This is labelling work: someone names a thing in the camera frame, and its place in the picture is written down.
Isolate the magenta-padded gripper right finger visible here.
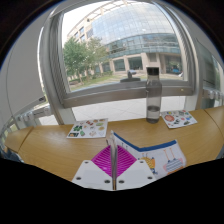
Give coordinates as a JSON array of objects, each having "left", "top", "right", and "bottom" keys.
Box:
[{"left": 116, "top": 145, "right": 157, "bottom": 191}]

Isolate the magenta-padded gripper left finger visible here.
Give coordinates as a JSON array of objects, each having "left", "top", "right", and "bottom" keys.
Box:
[{"left": 71, "top": 144, "right": 114, "bottom": 192}]

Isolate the white cartoon-print towel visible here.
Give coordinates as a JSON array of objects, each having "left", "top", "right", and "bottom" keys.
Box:
[{"left": 109, "top": 130, "right": 187, "bottom": 183}]

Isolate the sticker sheet with green stickers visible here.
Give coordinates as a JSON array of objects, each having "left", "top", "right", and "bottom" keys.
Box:
[{"left": 66, "top": 118, "right": 109, "bottom": 139}]

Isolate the sticker sheet with red stickers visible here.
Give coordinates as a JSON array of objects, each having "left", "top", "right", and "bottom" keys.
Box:
[{"left": 160, "top": 109, "right": 198, "bottom": 129}]

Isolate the clear grey drink bottle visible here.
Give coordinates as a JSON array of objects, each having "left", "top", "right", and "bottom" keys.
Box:
[{"left": 145, "top": 66, "right": 163, "bottom": 124}]

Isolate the white wall socket strip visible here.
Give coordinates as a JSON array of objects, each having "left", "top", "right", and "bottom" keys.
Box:
[
  {"left": 202, "top": 86, "right": 224, "bottom": 102},
  {"left": 14, "top": 103, "right": 53, "bottom": 123}
]

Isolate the black window handle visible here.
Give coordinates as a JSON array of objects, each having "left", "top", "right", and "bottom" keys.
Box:
[{"left": 119, "top": 69, "right": 142, "bottom": 83}]

